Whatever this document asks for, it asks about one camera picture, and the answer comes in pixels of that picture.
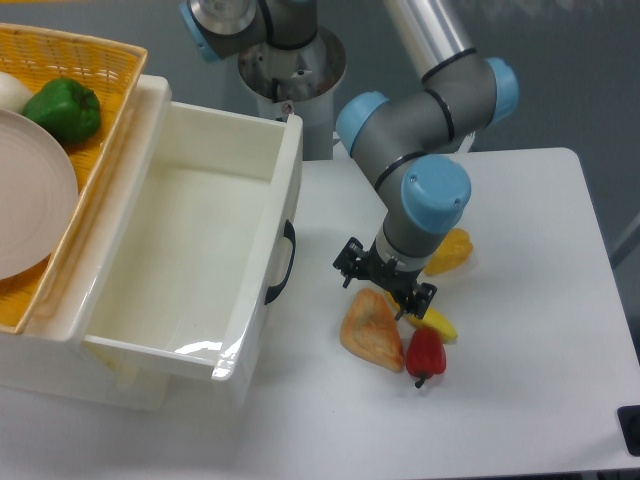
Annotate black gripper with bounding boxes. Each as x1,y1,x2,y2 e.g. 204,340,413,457
333,237,437,320

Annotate triangle bread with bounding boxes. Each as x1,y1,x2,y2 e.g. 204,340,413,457
340,288,404,373

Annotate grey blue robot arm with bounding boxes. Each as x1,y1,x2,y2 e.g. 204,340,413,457
180,1,519,317

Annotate yellow banana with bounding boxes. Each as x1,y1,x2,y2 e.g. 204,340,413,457
402,308,458,344

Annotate yellow bell pepper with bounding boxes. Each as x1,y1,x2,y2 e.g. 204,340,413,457
424,228,474,276

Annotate red bell pepper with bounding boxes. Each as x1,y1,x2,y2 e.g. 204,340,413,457
405,327,447,389

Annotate white plastic drawer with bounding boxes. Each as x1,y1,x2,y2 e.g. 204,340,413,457
85,102,303,381

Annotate white drawer cabinet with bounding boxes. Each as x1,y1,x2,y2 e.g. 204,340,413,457
0,74,271,412

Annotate black object at table edge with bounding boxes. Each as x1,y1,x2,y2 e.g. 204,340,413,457
617,405,640,457

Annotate yellow woven basket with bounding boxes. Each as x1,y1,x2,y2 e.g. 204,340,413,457
1,23,147,335

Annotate pink plate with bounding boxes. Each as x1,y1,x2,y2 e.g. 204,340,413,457
1,110,79,279

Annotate green bell pepper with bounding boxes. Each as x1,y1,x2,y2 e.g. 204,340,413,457
23,78,101,144

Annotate white onion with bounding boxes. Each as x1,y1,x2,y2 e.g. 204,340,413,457
0,72,33,114

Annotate black drawer handle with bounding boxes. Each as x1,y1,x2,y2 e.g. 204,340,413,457
264,219,297,305

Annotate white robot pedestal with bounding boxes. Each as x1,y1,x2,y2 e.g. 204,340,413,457
238,27,346,161

